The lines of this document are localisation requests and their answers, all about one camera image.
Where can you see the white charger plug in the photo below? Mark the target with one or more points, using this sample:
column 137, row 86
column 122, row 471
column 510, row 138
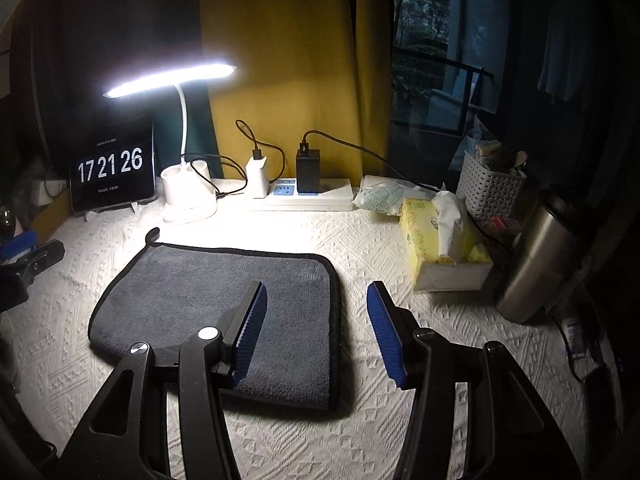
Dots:
column 257, row 176

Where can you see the white tablet stand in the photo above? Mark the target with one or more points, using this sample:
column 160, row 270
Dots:
column 112, row 210

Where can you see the white plastic basket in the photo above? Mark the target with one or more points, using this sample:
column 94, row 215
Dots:
column 487, row 187

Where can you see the white desk lamp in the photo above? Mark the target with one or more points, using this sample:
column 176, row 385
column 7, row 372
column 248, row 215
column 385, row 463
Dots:
column 187, row 175

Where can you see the dark green curtain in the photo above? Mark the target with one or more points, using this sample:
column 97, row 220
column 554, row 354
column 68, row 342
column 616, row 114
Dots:
column 125, row 35

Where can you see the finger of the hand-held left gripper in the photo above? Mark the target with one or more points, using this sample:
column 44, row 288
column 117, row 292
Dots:
column 30, row 255

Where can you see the stainless steel thermos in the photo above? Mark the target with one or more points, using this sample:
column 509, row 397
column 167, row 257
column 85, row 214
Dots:
column 532, row 260

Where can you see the white textured table cloth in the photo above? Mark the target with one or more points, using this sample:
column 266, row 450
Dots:
column 350, row 360

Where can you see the grey towel with black trim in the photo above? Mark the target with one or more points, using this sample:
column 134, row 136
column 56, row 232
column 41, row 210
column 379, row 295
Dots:
column 200, row 300

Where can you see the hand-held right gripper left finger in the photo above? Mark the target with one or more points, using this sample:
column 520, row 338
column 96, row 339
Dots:
column 248, row 332

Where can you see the yellow tissue pack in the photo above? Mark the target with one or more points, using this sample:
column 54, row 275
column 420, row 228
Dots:
column 442, row 245

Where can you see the white wet wipes pack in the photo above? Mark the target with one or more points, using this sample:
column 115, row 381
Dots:
column 385, row 194

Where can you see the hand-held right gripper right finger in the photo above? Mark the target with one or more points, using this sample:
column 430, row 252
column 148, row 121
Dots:
column 386, row 332

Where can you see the yellow curtain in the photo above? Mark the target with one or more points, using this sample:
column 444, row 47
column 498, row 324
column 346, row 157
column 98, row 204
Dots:
column 295, row 60

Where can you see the black charger block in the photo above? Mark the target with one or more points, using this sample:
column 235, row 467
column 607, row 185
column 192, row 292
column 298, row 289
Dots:
column 307, row 172

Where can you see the black tablet clock display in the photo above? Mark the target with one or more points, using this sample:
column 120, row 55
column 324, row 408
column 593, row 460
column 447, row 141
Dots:
column 111, row 165

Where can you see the white power strip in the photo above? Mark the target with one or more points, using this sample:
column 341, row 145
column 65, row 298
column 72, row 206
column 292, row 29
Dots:
column 310, row 195

